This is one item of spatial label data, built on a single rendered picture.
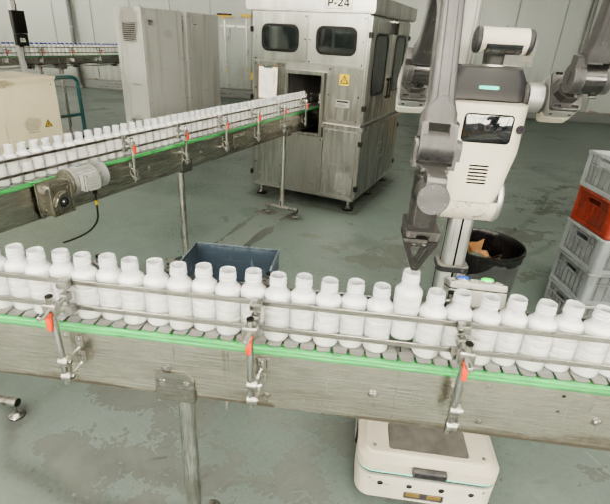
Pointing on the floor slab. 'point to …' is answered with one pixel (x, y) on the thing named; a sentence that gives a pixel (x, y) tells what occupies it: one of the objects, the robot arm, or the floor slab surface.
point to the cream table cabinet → (11, 109)
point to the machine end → (332, 90)
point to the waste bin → (489, 267)
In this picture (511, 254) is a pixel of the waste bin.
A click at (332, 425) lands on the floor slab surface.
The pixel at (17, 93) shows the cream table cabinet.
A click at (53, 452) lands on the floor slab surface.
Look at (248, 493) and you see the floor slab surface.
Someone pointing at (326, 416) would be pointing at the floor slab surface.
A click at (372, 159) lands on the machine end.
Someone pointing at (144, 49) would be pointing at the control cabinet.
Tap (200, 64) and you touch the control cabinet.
